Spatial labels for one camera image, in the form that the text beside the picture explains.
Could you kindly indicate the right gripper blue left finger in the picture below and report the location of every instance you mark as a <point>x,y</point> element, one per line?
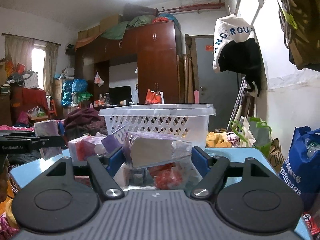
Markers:
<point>114,160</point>

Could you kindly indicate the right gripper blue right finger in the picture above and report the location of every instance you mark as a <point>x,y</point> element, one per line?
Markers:
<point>201,160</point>

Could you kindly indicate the purple tissue box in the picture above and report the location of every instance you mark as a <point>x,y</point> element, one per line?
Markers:
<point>114,140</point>

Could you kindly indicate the pink tissue pack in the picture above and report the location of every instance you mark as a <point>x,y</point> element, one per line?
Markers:
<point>82,148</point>

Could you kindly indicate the red snack bag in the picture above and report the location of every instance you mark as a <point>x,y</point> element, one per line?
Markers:
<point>166,177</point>

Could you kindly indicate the yellow orange blanket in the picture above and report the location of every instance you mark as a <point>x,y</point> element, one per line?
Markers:
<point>217,140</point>

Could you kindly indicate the clear plastic laundry basket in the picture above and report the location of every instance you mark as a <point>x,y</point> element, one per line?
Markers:
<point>186,121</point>

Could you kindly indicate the dark purple clothes pile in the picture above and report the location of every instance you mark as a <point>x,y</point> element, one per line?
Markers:
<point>86,121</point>

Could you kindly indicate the green and white bag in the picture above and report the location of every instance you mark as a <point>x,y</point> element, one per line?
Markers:
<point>253,132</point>

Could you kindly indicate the black television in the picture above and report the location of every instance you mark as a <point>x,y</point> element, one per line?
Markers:
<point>118,94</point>

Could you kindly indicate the red white plastic bag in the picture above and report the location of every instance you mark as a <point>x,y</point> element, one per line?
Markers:
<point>154,97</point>

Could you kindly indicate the grey metal door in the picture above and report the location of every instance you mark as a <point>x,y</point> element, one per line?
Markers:
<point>218,89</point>

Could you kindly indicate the blue plastic bags stack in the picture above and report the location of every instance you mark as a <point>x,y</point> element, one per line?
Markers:
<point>72,86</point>

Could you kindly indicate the beige window curtain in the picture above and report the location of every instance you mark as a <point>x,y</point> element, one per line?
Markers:
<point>18,49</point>

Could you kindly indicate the blue shopping bag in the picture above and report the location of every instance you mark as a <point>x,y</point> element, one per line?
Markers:
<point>300,171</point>

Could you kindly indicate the black hanging garment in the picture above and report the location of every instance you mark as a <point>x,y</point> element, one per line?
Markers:
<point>243,58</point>

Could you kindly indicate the dark red wooden wardrobe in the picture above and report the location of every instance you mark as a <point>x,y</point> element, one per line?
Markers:
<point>157,50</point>

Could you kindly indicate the green cloth on wardrobe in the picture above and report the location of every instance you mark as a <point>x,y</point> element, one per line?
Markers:
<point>117,32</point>

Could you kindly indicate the white tote bag blue letters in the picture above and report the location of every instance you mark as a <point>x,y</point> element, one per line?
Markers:
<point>227,29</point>

